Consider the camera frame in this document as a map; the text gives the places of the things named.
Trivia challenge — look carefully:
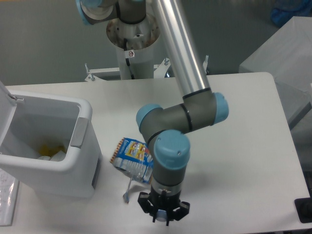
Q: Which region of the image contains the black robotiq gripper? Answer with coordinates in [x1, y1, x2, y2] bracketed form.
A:
[137, 188, 190, 226]

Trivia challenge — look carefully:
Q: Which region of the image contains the crushed clear plastic bottle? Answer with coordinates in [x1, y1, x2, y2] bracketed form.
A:
[156, 209, 167, 222]

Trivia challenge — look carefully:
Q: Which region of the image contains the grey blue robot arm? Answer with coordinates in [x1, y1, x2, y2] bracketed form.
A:
[76, 0, 229, 223]

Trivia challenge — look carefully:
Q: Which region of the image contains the yellow white trash in can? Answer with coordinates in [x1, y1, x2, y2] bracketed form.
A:
[38, 143, 67, 162]

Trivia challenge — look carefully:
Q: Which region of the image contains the white plastic trash can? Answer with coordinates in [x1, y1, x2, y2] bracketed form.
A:
[0, 85, 101, 197]

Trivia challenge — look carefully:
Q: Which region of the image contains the blue snack wrapper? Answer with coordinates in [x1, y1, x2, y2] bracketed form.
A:
[110, 137, 154, 203]

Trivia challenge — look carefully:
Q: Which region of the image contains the black device at table edge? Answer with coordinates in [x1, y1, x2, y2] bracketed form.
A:
[294, 197, 312, 223]

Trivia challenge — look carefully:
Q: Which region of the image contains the white paper sheet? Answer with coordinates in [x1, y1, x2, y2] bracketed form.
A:
[0, 169, 20, 227]

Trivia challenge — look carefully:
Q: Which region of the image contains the white covered side table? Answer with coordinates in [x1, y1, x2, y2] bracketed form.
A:
[239, 17, 312, 129]

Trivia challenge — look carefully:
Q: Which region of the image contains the blue bag in background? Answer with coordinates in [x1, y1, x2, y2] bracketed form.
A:
[270, 0, 312, 28]

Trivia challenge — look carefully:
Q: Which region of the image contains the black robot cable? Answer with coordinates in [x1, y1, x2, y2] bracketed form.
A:
[123, 38, 136, 80]

